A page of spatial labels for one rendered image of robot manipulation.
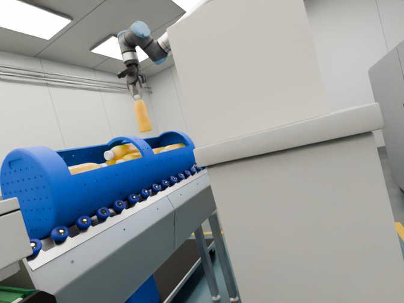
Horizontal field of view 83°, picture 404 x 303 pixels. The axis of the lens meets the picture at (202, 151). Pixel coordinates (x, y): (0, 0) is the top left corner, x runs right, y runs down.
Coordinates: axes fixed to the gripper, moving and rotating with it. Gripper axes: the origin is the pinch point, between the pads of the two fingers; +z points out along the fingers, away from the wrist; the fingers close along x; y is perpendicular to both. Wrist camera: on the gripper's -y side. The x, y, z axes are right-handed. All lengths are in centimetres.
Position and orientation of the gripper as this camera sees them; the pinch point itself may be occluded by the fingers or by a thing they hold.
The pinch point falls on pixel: (137, 97)
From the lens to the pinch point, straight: 138.5
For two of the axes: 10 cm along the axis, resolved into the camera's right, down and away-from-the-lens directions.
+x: -8.7, 2.0, 4.4
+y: 4.3, -1.2, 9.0
